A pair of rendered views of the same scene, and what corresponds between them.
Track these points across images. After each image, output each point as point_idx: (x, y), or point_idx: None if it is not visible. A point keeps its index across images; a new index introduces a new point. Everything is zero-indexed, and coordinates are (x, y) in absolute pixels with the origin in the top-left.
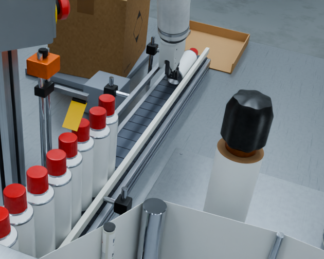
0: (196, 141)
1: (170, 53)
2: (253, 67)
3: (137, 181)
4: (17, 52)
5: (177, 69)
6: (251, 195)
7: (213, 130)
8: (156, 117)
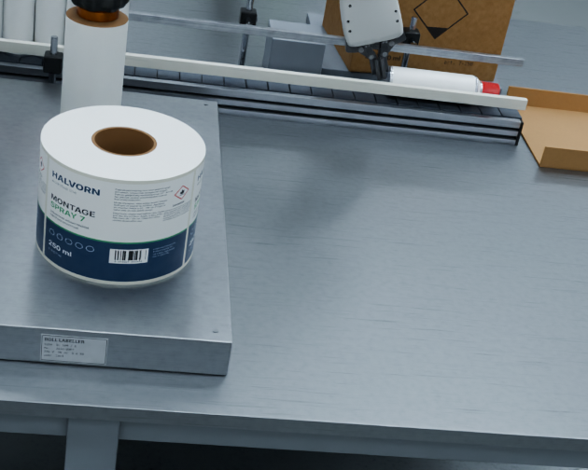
0: (286, 142)
1: (342, 8)
2: None
3: None
4: None
5: (379, 60)
6: (81, 83)
7: (330, 154)
8: (247, 66)
